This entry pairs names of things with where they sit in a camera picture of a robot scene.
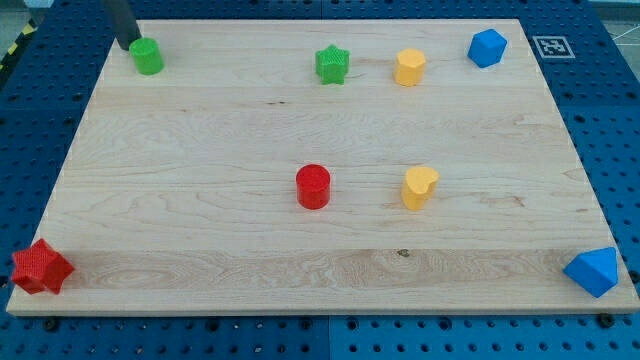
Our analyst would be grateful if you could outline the yellow black hazard tape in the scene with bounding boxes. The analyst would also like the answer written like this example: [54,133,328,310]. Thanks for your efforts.
[1,19,38,72]

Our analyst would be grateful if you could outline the green star block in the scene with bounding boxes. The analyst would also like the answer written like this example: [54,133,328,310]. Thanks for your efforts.
[315,44,350,85]

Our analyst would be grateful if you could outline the blue triangular prism block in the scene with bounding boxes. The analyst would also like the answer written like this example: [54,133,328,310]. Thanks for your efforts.
[563,247,619,298]

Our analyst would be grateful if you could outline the red cylinder block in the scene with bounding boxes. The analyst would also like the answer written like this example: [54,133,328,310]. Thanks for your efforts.
[295,164,331,210]

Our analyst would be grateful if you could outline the yellow hexagon block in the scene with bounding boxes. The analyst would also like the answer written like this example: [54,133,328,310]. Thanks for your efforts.
[393,48,426,87]

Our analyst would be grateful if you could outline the light wooden board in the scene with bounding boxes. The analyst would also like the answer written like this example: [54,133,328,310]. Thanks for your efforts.
[7,19,639,316]

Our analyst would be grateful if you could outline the green cylinder block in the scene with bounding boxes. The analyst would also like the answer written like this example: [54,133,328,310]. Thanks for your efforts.
[129,37,164,75]

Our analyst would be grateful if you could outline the yellow heart block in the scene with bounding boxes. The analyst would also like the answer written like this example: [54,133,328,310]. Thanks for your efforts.
[401,166,440,211]

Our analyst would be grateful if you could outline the dark cylindrical robot end effector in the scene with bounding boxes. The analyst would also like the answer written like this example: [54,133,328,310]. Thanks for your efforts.
[101,0,142,51]

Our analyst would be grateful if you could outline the blue cube block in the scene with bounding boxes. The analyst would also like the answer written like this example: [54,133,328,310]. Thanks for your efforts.
[467,28,508,68]

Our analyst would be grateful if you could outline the red star block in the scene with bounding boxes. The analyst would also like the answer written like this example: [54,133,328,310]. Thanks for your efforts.
[11,238,75,295]

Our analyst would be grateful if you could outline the white fiducial marker tag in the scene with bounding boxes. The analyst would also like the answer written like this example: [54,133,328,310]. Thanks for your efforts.
[533,35,575,59]

